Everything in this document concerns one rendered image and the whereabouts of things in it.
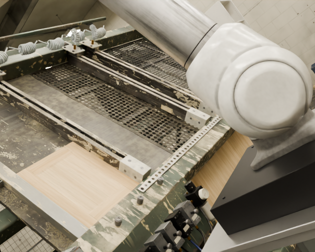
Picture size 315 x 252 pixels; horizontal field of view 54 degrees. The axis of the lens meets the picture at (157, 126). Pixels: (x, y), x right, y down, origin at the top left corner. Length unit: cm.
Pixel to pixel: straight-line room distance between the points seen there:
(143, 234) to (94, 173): 36
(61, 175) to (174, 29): 92
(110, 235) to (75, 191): 26
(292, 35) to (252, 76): 576
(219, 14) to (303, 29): 178
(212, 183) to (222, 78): 140
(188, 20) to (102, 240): 78
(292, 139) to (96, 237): 69
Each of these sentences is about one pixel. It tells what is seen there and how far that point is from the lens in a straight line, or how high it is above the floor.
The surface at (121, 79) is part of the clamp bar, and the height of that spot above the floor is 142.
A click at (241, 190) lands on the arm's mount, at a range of 73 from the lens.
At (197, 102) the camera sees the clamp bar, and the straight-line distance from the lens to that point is 193.
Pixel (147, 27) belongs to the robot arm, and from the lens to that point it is 60.
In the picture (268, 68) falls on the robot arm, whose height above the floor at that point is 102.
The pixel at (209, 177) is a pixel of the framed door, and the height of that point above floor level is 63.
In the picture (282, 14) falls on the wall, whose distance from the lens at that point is 624.
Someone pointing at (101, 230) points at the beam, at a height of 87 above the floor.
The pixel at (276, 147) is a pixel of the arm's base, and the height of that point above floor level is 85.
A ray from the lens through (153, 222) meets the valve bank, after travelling 120.
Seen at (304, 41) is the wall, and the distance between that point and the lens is 623.
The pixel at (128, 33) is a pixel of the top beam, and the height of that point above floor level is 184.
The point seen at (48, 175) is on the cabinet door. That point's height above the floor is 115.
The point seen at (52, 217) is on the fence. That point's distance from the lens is 118.
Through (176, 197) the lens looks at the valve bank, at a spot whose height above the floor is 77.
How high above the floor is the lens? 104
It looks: level
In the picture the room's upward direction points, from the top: 36 degrees counter-clockwise
